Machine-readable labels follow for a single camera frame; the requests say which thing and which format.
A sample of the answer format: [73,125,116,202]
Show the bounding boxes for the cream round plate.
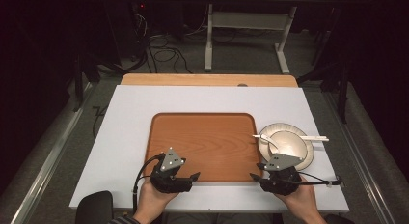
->
[258,122,315,172]

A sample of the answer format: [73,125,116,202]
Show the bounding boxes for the dark device with red light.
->
[127,1,150,59]

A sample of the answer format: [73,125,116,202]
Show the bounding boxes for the white spoon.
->
[259,133,282,152]

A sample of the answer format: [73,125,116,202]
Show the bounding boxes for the thin black floor cable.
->
[92,103,110,140]

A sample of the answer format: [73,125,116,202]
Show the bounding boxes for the black metal stand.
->
[296,54,351,125]
[71,51,101,113]

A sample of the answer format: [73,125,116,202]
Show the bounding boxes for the white metal desk frame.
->
[204,3,299,74]

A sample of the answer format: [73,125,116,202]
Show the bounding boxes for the light wooden table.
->
[120,72,299,89]

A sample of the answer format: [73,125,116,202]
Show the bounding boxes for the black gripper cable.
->
[132,153,166,216]
[298,170,343,188]

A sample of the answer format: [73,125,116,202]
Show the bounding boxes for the white chopsticks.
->
[252,134,330,143]

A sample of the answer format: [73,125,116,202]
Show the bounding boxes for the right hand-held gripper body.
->
[259,153,304,197]

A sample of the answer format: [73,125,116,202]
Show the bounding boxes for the brown wooden tray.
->
[143,112,263,183]

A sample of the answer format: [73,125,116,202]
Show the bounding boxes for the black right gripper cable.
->
[298,170,343,188]

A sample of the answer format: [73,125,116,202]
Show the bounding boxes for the aluminium floor rail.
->
[322,88,401,224]
[9,83,95,224]

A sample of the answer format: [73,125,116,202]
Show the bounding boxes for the white table cover board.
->
[68,84,351,213]

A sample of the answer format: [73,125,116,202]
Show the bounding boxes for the black chair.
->
[74,190,115,224]

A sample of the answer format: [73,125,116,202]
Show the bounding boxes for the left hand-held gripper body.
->
[150,147,194,195]

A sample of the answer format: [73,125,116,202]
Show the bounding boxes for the cream bowl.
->
[267,129,309,161]

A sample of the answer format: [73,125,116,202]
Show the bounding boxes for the black floor cables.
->
[128,32,195,75]

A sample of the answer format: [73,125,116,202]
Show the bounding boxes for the person's right hand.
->
[275,175,326,224]

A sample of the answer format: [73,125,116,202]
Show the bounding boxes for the person's left hand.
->
[132,179,179,224]

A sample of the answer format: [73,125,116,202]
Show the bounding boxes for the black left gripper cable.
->
[132,153,166,216]

